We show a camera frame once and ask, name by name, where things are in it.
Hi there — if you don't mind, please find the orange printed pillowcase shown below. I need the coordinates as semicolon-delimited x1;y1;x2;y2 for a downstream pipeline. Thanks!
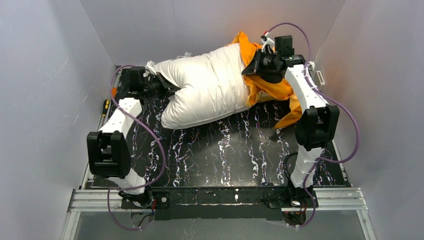
230;31;303;129

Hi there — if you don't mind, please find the white pillow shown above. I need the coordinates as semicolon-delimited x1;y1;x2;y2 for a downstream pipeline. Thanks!
153;43;250;130

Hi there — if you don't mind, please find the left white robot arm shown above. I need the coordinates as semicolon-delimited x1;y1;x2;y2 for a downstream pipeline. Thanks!
86;64;179;195

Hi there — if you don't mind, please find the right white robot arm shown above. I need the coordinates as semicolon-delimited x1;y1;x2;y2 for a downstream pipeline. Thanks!
242;31;340;189

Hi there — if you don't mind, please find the white power strip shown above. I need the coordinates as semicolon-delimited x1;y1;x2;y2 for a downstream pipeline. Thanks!
315;70;326;88

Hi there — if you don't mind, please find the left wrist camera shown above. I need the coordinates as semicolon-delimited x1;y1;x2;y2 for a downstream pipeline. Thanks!
145;60;157;76

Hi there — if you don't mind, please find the yellow handled screwdriver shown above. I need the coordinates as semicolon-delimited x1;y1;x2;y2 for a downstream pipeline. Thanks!
101;87;117;117

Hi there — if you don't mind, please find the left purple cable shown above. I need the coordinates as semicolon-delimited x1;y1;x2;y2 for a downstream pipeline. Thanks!
106;64;167;231

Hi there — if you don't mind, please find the purple cable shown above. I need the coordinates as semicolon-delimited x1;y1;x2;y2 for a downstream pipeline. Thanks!
266;22;361;229
106;64;167;231

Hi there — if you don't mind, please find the black cable loop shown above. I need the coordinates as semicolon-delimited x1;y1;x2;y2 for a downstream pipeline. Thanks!
283;151;301;181

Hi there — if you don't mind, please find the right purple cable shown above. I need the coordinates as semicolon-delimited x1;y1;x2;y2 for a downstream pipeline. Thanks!
266;22;361;229

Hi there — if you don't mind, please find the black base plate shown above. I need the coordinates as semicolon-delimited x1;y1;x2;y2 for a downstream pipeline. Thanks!
118;186;319;221

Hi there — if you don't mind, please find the aluminium frame rail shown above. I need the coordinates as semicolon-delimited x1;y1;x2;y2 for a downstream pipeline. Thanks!
61;187;376;240

